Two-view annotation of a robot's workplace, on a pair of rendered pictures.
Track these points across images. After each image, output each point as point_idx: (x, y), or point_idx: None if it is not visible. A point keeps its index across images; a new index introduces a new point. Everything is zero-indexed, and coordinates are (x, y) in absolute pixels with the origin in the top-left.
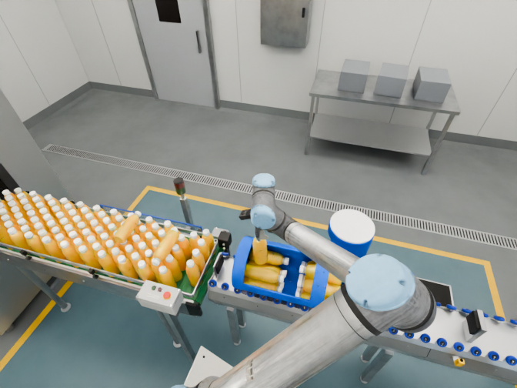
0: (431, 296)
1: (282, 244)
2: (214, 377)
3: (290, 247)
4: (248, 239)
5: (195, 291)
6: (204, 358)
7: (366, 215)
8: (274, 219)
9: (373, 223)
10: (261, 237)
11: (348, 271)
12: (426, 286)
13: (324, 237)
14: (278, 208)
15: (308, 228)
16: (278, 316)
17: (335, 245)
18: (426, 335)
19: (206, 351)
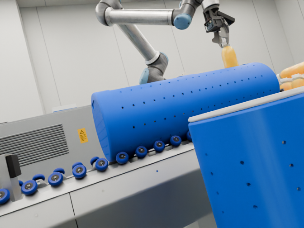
0: (96, 8)
1: (233, 70)
2: (158, 53)
3: (222, 70)
4: (255, 63)
5: None
6: (182, 75)
7: (248, 101)
8: (179, 6)
9: (213, 112)
10: (216, 40)
11: (121, 0)
12: (98, 4)
13: (149, 10)
14: (185, 0)
15: (163, 9)
16: None
17: (139, 9)
18: (76, 162)
19: (183, 74)
